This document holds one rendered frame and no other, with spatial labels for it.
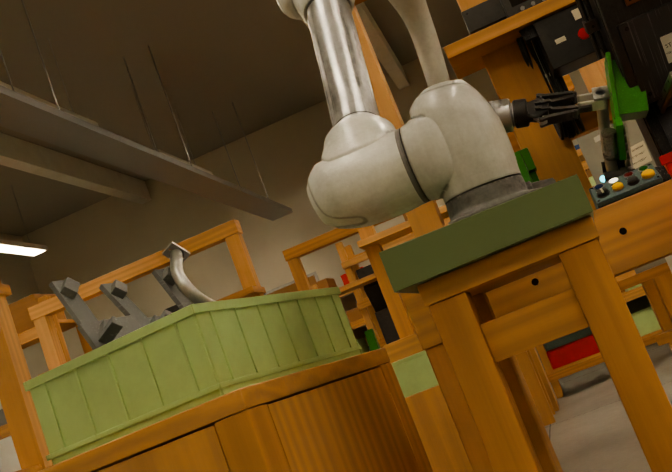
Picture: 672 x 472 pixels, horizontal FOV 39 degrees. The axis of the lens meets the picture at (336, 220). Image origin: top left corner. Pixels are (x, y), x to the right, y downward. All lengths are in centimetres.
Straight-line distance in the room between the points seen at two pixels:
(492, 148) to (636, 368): 46
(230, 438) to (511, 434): 47
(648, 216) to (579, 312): 56
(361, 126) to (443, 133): 18
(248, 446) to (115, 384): 32
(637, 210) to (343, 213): 70
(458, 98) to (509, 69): 109
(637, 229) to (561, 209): 58
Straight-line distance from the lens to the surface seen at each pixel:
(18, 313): 746
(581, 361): 930
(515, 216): 160
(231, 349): 172
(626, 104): 245
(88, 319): 197
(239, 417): 158
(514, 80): 284
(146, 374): 174
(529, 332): 165
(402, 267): 162
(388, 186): 177
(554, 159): 279
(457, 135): 174
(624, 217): 216
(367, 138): 181
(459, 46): 276
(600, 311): 163
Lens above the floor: 71
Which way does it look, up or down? 10 degrees up
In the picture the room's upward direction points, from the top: 21 degrees counter-clockwise
